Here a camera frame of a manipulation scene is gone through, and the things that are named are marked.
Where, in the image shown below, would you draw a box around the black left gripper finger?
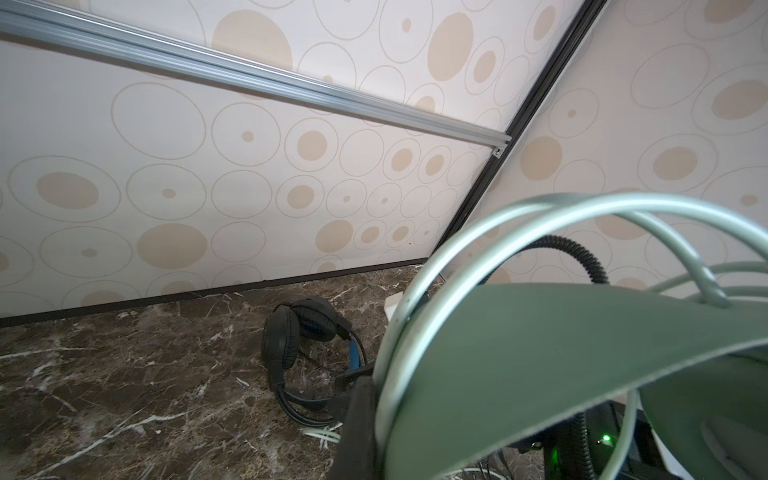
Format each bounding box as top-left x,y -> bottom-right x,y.
326,376 -> 378,480

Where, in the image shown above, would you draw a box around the black blue headphones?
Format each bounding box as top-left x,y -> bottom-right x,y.
261,296 -> 374,428

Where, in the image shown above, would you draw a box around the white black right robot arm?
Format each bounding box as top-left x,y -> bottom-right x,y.
379,235 -> 639,479

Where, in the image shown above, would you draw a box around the silver aluminium back rail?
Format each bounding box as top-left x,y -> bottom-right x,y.
1,1 -> 511,149

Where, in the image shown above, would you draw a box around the mint green headphones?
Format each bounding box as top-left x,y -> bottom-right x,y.
373,192 -> 767,479

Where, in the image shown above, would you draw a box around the black vertical frame post right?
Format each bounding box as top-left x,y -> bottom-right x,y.
435,0 -> 609,249

